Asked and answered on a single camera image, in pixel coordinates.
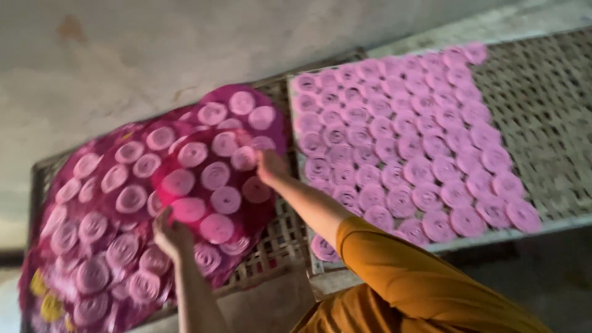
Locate stack of dark magenta sheets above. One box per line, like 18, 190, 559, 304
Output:
18, 84, 290, 333

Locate bright magenta mesh sheet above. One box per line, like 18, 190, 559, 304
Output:
151, 128, 284, 260

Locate yellow spiral disc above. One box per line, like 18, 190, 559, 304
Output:
30, 269, 48, 298
40, 294, 64, 323

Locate person's orange shirt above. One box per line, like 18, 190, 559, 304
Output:
291, 216, 554, 333

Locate woven bamboo drying tray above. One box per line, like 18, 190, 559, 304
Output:
28, 48, 367, 333
286, 27, 592, 279

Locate person's left hand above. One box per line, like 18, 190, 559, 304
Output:
153, 206, 195, 263

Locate rows of lilac spiral discs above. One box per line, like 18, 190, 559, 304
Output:
290, 42, 543, 263

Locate person's right hand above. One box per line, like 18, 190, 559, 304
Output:
255, 148, 290, 188

